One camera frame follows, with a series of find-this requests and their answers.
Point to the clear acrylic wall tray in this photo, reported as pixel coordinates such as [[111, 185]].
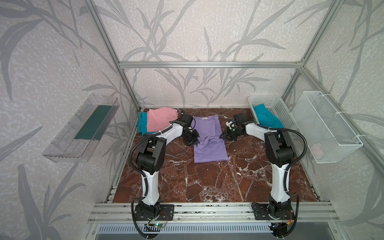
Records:
[[79, 138]]

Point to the purple t-shirt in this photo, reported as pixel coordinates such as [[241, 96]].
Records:
[[211, 148]]

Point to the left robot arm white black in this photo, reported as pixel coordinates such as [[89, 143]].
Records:
[[151, 157]]

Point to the aluminium frame post right rear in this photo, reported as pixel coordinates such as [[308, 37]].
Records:
[[332, 12]]

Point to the aluminium frame post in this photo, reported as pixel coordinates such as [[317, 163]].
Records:
[[99, 25], [332, 12]]

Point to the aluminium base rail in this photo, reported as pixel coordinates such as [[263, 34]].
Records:
[[211, 213]]

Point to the pink folded t-shirt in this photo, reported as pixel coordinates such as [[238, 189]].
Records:
[[159, 119]]

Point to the aluminium frame post left rear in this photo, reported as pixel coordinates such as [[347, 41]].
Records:
[[99, 25]]

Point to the white wire mesh basket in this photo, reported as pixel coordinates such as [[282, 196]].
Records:
[[330, 138]]

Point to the teal t-shirt in basket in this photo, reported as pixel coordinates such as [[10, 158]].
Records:
[[266, 118]]

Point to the teal folded t-shirt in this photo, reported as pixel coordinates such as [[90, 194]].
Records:
[[142, 122]]

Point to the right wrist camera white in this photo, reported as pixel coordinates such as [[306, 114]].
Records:
[[231, 125]]

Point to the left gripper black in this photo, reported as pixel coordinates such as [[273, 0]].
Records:
[[192, 137]]

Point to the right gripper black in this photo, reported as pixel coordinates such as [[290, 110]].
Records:
[[229, 132]]

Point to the grey plastic laundry basket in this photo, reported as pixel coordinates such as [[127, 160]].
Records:
[[276, 106]]

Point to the aluminium frame horizontal bar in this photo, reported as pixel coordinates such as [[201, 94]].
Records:
[[235, 65]]

